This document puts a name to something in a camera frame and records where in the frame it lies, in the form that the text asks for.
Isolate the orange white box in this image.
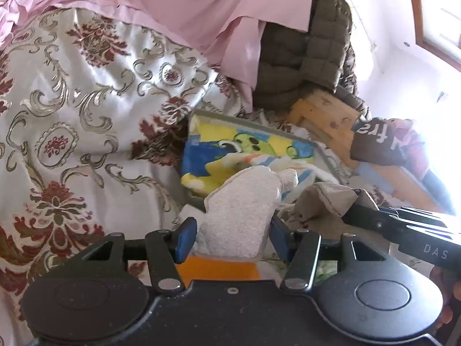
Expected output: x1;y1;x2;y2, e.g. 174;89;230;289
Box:
176;255;260;282

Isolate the wooden window frame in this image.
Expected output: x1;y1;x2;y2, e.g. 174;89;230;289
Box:
404;0;461;73

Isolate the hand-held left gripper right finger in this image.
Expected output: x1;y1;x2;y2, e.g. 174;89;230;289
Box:
270;218;397;294

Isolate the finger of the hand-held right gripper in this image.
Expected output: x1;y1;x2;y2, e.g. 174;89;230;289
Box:
341;205;401;243
351;188;455;230

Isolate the white terry cloth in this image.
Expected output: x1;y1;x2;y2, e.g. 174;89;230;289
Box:
195;165;300;261

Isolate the wooden bed frame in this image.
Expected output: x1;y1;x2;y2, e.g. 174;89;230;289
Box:
287;89;455;215

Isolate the grey sock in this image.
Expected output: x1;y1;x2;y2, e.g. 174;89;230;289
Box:
280;182;379;232

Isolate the pink sheet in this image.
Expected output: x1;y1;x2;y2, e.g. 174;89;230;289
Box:
0;0;316;95

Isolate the grey tray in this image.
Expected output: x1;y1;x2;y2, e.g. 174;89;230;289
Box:
179;109;347;208

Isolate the yellow blue cartoon towel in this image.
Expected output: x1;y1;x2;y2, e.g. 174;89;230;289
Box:
180;114;318;196

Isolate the brown printed cloth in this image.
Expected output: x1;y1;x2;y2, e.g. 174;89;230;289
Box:
349;116;415;167

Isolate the olive quilted jacket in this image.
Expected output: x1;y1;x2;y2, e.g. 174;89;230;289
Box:
251;0;369;113

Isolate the person's right hand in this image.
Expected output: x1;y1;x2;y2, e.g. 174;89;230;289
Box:
430;263;461;336

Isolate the floral bedspread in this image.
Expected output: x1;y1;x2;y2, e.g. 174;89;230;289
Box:
0;6;346;346

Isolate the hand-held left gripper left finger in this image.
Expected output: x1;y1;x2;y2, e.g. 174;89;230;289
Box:
72;217;198;294

